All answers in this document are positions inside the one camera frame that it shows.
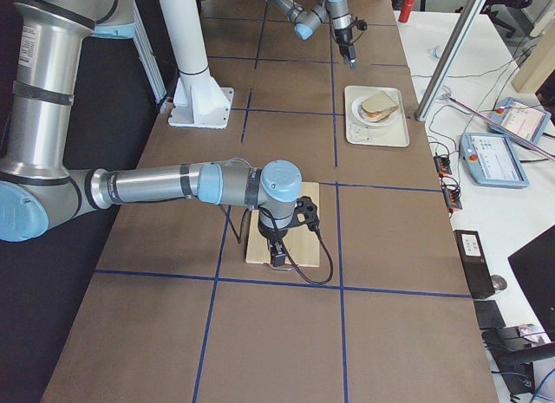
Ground brown bread slice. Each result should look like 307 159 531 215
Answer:
361 91 397 114

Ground white round plate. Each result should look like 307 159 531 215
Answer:
352 93 399 126

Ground bread slice under egg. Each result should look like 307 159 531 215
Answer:
361 109 397 125

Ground white bear serving tray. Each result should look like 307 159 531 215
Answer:
344 85 410 147

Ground red cylinder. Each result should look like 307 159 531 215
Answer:
398 0 415 23

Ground upper orange black connector box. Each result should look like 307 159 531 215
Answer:
434 154 452 177

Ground orange black connector box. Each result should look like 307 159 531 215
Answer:
441 183 462 212
434 154 452 177

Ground lower orange black connector box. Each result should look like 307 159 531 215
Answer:
441 183 462 212

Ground near teach pendant tablet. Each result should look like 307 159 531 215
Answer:
460 133 529 188

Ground teach pendant tablet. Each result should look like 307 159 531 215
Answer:
489 97 552 144
460 133 529 188

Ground far teach pendant tablet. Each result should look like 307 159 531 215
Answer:
489 97 552 144

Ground black rectangular box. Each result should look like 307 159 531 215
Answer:
454 230 495 299

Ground black monitor corner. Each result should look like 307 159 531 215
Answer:
508 231 555 331

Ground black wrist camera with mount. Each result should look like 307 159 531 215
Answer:
294 196 320 232

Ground aluminium frame post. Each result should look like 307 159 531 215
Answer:
415 0 486 122

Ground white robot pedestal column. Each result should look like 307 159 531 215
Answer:
159 0 234 129

